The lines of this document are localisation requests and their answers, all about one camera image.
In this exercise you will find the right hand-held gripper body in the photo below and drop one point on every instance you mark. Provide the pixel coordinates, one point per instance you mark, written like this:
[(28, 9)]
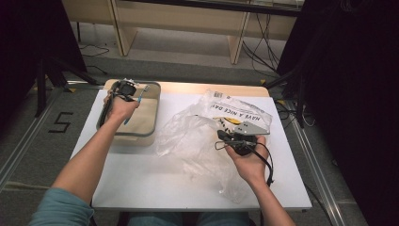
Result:
[(251, 128)]

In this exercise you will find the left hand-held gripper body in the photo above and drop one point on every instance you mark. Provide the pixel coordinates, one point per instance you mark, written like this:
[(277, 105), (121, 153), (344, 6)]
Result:
[(125, 88)]

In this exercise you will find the beige bin with grey rim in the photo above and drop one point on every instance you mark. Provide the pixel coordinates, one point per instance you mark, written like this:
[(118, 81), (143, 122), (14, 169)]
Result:
[(144, 122)]

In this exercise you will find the clear smiley plastic bag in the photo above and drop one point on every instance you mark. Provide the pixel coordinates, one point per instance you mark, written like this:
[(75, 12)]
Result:
[(188, 141)]

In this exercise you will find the person's left hand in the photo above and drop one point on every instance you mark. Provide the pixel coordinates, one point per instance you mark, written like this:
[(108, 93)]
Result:
[(120, 108)]

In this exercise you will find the person's right hand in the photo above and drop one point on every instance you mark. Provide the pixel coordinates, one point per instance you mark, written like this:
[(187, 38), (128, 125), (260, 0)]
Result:
[(252, 166)]

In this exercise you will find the wooden table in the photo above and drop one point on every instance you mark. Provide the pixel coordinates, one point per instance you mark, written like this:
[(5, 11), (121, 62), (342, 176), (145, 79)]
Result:
[(188, 88)]

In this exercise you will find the black metal stand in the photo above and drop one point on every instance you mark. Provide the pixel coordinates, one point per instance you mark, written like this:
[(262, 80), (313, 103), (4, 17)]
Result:
[(301, 94)]

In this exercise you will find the black tripod stand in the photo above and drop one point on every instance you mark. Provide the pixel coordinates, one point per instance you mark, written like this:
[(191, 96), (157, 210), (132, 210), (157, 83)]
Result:
[(40, 88)]

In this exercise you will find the wooden shelf unit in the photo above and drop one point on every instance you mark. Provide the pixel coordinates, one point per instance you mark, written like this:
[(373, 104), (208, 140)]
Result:
[(175, 19)]

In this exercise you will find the white board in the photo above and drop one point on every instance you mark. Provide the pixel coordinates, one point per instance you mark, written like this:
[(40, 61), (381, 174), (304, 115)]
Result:
[(150, 182)]

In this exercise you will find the black curtain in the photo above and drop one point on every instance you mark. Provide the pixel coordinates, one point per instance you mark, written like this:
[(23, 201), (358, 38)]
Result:
[(31, 37), (360, 94)]

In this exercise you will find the person's blue jeans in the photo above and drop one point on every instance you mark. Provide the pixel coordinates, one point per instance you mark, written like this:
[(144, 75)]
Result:
[(156, 219)]

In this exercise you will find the teal sleeve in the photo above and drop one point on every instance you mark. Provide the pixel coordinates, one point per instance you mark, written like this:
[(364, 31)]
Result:
[(59, 210)]

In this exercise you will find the metal floor rail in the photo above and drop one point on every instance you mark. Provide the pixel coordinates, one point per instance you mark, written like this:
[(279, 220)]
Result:
[(22, 144), (332, 201)]

